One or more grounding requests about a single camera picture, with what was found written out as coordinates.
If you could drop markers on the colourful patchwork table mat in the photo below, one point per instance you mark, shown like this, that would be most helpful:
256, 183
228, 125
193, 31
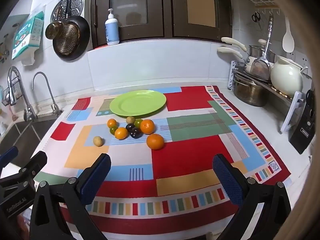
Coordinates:
187, 155

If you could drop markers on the slim gooseneck faucet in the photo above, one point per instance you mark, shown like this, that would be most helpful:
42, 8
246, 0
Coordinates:
46, 82

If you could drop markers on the silver steamer plate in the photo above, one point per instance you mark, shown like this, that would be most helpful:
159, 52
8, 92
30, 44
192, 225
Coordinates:
75, 3

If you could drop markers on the tan round longan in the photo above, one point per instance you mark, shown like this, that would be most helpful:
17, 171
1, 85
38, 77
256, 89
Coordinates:
98, 141
130, 119

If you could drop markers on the chrome kitchen faucet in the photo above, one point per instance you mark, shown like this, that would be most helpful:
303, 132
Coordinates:
15, 80

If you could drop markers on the teal white paper package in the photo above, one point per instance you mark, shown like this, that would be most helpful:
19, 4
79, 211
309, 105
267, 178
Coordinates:
27, 35

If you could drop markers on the white blue pump bottle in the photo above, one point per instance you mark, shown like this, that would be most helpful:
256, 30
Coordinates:
112, 32

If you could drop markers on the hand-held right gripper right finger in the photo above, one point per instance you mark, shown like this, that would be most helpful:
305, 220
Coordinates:
227, 180

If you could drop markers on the small brass pot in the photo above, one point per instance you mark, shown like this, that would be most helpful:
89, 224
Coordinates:
53, 30

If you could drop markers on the dark purple mangosteen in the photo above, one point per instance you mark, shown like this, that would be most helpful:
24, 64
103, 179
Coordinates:
135, 133
129, 126

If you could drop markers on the black scissors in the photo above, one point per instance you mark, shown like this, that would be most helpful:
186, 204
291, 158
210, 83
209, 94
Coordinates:
256, 18

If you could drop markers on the white wall socket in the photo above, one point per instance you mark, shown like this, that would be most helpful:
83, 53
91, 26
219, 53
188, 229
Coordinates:
298, 57

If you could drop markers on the steel stockpot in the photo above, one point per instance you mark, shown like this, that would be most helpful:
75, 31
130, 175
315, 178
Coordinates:
250, 92

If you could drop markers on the white metal dish rack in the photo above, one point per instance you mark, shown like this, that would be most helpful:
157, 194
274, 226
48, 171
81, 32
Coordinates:
292, 110

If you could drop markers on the green plum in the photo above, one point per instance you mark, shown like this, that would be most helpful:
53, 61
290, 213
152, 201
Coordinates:
138, 123
113, 130

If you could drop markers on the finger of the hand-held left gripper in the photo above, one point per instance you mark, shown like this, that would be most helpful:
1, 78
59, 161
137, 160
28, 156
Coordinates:
35, 162
7, 156

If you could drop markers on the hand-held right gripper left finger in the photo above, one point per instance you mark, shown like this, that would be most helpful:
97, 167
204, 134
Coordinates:
96, 180

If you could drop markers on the orange mandarin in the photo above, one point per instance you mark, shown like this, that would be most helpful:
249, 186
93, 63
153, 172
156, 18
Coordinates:
112, 123
121, 133
155, 142
147, 126

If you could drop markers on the white ceramic pot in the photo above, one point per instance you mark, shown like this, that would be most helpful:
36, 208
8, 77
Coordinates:
286, 78

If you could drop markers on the white rice spoon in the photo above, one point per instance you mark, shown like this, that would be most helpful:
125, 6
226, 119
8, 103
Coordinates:
287, 38

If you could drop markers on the steel kitchen sink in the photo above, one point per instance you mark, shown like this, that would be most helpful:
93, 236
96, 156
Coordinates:
25, 132

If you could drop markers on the green plate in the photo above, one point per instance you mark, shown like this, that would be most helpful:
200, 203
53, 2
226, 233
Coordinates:
137, 102

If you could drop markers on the black knife block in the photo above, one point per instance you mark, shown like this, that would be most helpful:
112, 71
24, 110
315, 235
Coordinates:
303, 130

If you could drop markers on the dark brown window frame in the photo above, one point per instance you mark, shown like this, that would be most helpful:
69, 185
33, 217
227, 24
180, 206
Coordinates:
167, 10

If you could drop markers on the black frying pan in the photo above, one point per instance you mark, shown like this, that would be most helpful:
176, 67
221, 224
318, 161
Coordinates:
83, 38

